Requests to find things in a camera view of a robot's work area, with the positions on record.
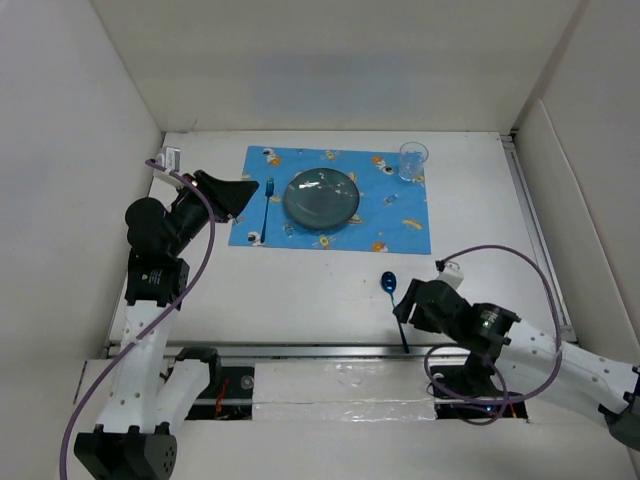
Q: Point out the clear plastic cup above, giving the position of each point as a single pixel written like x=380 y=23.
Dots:
x=412 y=159

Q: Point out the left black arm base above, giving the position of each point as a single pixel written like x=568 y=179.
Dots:
x=229 y=393

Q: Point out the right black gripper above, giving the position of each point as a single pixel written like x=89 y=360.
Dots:
x=405 y=305

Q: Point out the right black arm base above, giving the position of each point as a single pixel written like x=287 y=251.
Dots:
x=454 y=378

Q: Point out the blue metal fork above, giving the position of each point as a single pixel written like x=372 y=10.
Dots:
x=269 y=192

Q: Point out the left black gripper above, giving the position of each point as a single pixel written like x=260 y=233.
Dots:
x=227 y=197

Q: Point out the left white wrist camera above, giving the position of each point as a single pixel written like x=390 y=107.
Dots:
x=168 y=161

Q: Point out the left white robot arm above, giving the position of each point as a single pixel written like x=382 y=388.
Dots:
x=135 y=434

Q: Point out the blue space print placemat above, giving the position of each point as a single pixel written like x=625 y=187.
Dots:
x=392 y=216

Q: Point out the dark teal plate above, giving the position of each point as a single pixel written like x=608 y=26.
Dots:
x=321 y=199

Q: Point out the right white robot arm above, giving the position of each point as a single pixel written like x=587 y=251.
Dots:
x=509 y=356

